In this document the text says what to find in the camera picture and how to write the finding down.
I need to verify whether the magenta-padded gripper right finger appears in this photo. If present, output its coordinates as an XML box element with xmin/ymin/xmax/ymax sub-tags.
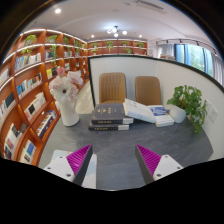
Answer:
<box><xmin>134</xmin><ymin>143</ymin><xmax>184</xmax><ymax>185</ymax></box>

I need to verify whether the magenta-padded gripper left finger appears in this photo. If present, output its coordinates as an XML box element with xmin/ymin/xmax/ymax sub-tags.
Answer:
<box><xmin>43</xmin><ymin>143</ymin><xmax>95</xmax><ymax>187</ymax></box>

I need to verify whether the blue white book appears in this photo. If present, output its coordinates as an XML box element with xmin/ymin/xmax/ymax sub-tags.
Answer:
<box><xmin>148</xmin><ymin>104</ymin><xmax>175</xmax><ymax>128</ymax></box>

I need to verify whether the white plant pot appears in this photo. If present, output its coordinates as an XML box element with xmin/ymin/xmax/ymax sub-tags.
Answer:
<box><xmin>169</xmin><ymin>104</ymin><xmax>187</xmax><ymax>124</ymax></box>

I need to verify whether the white jug vase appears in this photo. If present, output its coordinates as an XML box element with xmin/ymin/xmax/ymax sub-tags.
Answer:
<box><xmin>54</xmin><ymin>98</ymin><xmax>81</xmax><ymax>128</ymax></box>

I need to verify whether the thick white book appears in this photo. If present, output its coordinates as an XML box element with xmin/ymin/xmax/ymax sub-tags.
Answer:
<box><xmin>122</xmin><ymin>98</ymin><xmax>157</xmax><ymax>124</ymax></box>

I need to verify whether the dark hardcover book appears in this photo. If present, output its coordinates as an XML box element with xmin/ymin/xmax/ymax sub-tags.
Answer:
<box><xmin>87</xmin><ymin>120</ymin><xmax>130</xmax><ymax>132</ymax></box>
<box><xmin>90</xmin><ymin>103</ymin><xmax>134</xmax><ymax>126</ymax></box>

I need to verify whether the green leafy plant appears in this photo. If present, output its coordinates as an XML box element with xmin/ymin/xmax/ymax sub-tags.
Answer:
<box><xmin>166</xmin><ymin>84</ymin><xmax>208</xmax><ymax>134</ymax></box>

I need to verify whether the orange wooden shelf unit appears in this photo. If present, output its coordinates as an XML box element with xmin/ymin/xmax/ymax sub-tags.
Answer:
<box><xmin>0</xmin><ymin>28</ymin><xmax>149</xmax><ymax>167</ymax></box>

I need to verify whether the pink white flower bouquet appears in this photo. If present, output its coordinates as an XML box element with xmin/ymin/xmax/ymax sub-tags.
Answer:
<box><xmin>48</xmin><ymin>65</ymin><xmax>84</xmax><ymax>104</ymax></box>

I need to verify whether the grey curtain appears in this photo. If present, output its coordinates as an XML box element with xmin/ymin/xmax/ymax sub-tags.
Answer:
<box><xmin>211</xmin><ymin>53</ymin><xmax>224</xmax><ymax>86</ymax></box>

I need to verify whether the window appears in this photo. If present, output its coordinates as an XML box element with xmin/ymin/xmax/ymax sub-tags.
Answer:
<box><xmin>174</xmin><ymin>43</ymin><xmax>216</xmax><ymax>78</ymax></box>

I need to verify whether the multi-bulb ceiling lamp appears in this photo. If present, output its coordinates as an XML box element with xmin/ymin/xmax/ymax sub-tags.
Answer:
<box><xmin>106</xmin><ymin>25</ymin><xmax>129</xmax><ymax>38</ymax></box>

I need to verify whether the ceiling air vent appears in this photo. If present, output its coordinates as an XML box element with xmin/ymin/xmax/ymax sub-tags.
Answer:
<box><xmin>133</xmin><ymin>0</ymin><xmax>168</xmax><ymax>14</ymax></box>

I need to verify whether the white wall outlet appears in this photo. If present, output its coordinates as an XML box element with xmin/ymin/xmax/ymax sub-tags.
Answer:
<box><xmin>206</xmin><ymin>101</ymin><xmax>219</xmax><ymax>124</ymax></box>

